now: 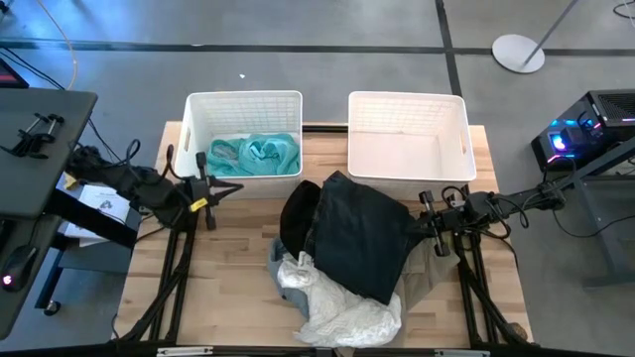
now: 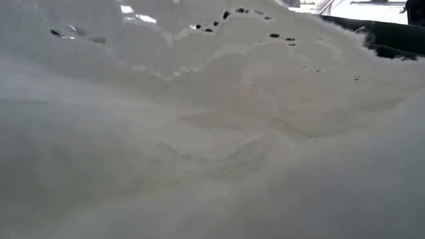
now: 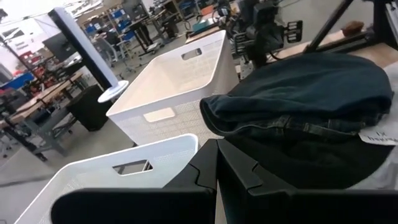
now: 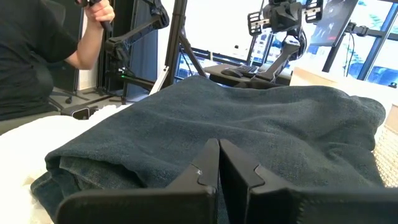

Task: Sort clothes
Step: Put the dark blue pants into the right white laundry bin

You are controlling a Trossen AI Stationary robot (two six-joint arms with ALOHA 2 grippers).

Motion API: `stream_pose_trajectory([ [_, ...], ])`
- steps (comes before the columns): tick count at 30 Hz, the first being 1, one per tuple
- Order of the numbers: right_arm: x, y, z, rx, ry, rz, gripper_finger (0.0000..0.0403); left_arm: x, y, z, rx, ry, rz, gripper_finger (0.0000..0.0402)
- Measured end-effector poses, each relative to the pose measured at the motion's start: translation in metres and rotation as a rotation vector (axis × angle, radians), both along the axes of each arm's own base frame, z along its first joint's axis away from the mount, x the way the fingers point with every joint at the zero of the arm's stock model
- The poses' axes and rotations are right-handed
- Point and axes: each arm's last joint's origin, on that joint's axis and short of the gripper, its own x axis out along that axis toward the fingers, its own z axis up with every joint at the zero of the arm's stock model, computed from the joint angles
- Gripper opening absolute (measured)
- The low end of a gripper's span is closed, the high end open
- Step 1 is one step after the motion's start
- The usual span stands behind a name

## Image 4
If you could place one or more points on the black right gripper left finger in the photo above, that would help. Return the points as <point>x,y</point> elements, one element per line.
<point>192,205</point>

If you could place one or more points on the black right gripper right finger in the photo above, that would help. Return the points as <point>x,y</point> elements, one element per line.
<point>280,208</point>

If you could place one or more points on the dark teal towel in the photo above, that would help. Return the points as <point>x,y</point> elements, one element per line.
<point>248,124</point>

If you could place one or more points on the white fluffy cloth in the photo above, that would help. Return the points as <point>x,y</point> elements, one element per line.
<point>21,149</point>

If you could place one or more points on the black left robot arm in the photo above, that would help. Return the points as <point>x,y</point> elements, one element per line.
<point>280,62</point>

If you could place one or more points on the person's forearm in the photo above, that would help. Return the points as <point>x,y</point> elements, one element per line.
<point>87,46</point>

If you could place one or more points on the black computer monitor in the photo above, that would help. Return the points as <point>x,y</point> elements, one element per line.
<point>332,21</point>

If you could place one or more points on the black keyboard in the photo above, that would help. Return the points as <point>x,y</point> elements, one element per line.
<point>247,70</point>

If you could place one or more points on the black computer mouse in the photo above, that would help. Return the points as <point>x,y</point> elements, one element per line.
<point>231,72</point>

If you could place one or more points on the dark grey desk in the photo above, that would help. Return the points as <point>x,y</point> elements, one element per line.
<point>224,79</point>

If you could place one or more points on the black tripod stand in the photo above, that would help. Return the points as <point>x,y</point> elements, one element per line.
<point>175,40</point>

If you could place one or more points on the white mesh plastic basket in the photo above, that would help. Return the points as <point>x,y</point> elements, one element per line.
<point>387,149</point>

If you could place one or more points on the small black table-edge device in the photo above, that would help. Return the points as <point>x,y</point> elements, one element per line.
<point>79,112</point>

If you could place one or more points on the person's hand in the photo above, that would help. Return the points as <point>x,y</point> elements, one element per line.
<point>99,11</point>

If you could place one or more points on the black office chair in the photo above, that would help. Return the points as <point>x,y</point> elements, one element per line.
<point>59,71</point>

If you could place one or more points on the person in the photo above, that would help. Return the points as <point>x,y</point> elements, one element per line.
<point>21,56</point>

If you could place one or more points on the black window frame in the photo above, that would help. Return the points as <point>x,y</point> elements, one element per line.
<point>377,43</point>

